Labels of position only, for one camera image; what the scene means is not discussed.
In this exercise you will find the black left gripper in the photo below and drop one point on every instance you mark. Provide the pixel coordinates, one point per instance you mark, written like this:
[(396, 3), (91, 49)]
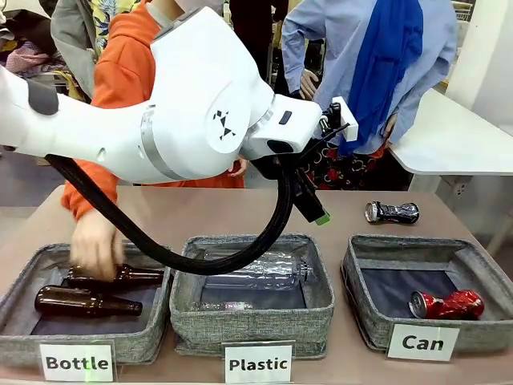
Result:
[(268, 168)]

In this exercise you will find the large clear plastic bottle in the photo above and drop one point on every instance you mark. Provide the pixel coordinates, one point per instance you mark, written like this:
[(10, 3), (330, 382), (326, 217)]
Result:
[(272, 268)]

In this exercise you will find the crushed red can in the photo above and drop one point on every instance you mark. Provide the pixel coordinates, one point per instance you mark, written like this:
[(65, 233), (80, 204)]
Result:
[(449, 305)]

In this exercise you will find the brown glass bottle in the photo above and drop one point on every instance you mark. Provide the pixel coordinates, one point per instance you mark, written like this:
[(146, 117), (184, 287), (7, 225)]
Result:
[(140, 276), (80, 301)]

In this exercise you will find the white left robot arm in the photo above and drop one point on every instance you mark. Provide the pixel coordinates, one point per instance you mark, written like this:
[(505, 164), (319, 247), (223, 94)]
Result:
[(192, 100)]

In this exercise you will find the crushed black silver can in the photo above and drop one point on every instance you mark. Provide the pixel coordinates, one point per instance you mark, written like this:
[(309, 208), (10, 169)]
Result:
[(393, 212)]

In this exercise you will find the grey fabric basket can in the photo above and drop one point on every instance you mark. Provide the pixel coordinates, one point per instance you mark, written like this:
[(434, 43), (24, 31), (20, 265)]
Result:
[(372, 317)]

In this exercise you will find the grey fabric basket plastic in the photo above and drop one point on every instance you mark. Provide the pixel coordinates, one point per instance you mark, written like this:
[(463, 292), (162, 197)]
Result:
[(248, 329)]

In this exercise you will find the white sign reading Can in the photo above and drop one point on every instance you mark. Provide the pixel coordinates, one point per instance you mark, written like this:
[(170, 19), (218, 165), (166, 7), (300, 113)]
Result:
[(422, 343)]

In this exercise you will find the grey fabric basket bottle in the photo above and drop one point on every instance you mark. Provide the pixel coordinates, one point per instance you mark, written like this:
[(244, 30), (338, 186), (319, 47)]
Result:
[(156, 321)]

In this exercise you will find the person's left hand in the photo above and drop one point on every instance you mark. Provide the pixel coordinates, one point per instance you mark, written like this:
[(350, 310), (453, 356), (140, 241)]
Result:
[(239, 167)]

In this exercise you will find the person's right hand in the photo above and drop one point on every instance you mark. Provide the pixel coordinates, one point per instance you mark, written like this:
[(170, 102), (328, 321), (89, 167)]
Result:
[(96, 244)]

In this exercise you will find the black red floral skirt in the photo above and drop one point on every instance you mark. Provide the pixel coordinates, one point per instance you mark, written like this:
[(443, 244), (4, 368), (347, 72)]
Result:
[(352, 168)]

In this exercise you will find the mannequin hand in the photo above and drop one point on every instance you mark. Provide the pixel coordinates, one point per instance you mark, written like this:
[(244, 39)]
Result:
[(308, 84)]

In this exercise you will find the small crushed clear plastic bottle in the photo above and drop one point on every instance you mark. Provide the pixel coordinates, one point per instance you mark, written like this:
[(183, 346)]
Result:
[(220, 306)]

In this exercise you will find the white side table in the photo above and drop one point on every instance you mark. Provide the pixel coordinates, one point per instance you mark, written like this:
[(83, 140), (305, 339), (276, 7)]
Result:
[(449, 136)]

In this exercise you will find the mannequin light blue shirt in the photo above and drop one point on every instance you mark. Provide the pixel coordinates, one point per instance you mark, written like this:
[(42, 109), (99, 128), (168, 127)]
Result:
[(328, 60)]

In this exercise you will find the white sign reading Plastic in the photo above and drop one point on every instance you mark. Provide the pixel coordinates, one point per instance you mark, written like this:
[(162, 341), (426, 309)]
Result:
[(258, 364)]

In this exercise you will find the blue scarf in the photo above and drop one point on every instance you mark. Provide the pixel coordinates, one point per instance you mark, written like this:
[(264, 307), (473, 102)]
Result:
[(384, 60)]

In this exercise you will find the person in black clothes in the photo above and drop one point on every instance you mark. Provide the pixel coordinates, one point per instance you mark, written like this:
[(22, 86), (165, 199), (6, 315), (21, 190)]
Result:
[(260, 40)]

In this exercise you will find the person in orange hoodie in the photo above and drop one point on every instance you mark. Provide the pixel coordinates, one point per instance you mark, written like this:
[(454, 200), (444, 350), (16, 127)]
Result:
[(120, 68)]

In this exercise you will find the white sign reading Bottle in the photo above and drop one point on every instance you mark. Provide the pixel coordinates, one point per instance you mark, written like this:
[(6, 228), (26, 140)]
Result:
[(76, 363)]

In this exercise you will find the mannequin grey jacket floral shirt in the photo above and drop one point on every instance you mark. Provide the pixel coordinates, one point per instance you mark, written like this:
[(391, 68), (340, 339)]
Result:
[(76, 40)]

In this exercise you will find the pile of clothes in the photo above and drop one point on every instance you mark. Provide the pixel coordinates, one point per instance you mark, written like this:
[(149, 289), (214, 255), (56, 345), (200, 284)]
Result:
[(28, 52)]

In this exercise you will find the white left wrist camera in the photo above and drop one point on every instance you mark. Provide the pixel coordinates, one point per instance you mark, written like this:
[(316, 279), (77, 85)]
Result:
[(348, 120)]

